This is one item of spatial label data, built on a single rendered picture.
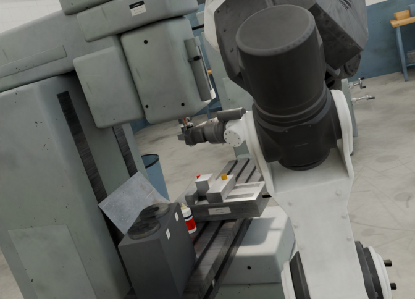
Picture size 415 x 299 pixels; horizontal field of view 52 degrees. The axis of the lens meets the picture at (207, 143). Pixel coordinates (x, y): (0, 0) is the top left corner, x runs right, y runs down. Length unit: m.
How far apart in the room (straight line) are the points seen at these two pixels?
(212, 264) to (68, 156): 0.62
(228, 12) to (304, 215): 0.43
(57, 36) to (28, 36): 0.12
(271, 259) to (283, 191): 0.66
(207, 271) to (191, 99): 0.53
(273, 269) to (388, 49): 6.69
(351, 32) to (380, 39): 7.00
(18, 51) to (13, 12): 5.60
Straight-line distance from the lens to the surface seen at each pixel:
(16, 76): 1.70
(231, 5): 0.91
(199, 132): 1.41
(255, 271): 1.47
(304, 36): 0.59
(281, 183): 0.81
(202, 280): 1.23
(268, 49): 0.58
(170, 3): 1.32
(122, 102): 1.45
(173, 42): 1.35
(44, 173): 1.60
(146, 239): 1.12
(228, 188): 1.53
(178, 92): 1.37
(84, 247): 1.65
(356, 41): 0.86
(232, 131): 1.30
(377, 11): 7.82
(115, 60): 1.42
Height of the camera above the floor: 1.56
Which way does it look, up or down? 14 degrees down
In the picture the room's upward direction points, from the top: 17 degrees counter-clockwise
